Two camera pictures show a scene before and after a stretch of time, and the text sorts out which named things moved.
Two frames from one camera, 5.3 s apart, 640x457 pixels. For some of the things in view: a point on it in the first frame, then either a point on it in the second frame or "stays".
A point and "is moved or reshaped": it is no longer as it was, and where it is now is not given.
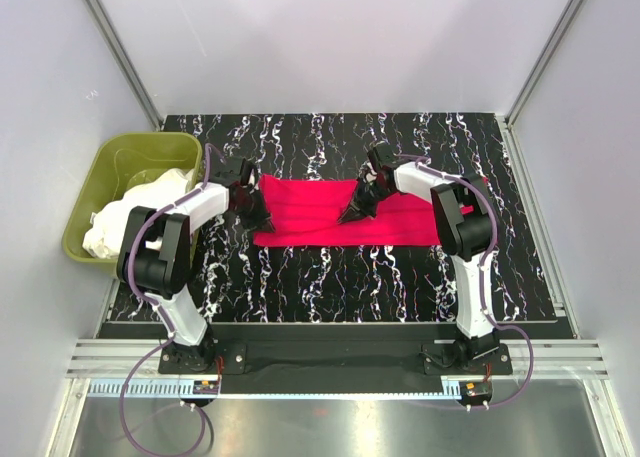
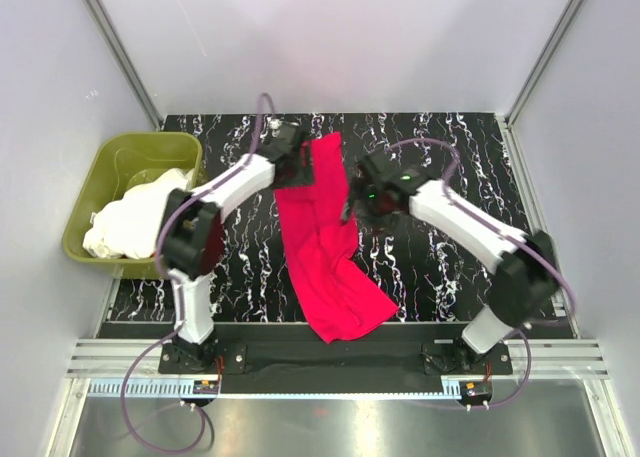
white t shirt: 147,190 stays
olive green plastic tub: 117,160 stays
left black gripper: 261,222 to 305,177
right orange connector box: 475,392 stays
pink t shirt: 306,212 is moved or reshaped
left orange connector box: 205,387 stays
